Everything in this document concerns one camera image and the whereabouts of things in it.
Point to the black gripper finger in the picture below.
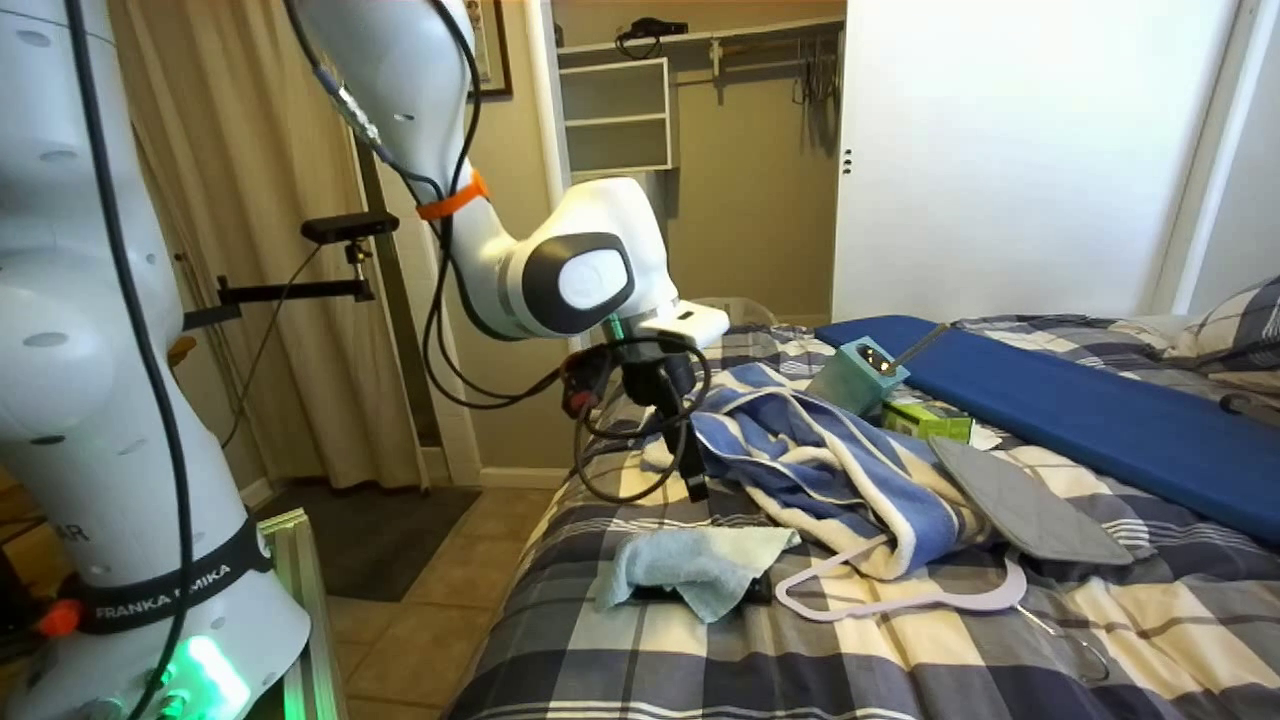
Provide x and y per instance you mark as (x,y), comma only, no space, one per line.
(697,467)
(680,467)

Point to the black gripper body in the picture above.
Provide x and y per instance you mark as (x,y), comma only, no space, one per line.
(663,386)

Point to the small light blue towel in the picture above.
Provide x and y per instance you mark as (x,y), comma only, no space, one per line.
(695,563)

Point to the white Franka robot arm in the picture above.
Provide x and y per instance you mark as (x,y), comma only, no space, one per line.
(80,335)

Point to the white laundry basket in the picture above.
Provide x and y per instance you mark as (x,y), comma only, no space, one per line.
(753,314)

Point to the blue white striped robe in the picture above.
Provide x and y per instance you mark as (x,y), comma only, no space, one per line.
(826,467)

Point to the teal box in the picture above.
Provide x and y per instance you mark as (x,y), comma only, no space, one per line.
(861,375)

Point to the green box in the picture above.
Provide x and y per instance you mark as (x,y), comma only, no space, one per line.
(928,420)

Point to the white cubby shelf unit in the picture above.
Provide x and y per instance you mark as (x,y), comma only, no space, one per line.
(612,119)

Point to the dark floor mat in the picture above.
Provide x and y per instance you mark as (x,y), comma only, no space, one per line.
(383,532)

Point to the white clothes hanger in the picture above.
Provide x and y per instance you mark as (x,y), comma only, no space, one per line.
(981,599)

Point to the grey flat pad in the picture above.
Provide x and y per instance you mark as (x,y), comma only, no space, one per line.
(1024,502)

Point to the black object on closet shelf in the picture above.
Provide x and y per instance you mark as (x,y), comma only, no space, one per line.
(654,26)

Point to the white closet shelf with rod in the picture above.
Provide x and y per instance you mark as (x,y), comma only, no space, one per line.
(747,33)

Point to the blue foam mat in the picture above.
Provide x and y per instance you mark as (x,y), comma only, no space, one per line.
(1104,415)

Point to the white door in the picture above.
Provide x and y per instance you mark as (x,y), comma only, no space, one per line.
(1024,147)

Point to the blue plaid bedspread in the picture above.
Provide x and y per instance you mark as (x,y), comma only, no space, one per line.
(1104,640)

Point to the beige curtain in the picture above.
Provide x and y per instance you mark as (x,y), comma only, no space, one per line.
(254,160)

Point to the plaid pillow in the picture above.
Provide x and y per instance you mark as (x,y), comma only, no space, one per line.
(1244,320)

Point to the black camera tripod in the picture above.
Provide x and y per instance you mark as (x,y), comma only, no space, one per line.
(351,226)

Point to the dark picture frame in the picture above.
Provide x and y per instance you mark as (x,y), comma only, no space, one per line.
(488,45)

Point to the metal robot stand frame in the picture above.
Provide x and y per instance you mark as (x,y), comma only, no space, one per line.
(299,602)

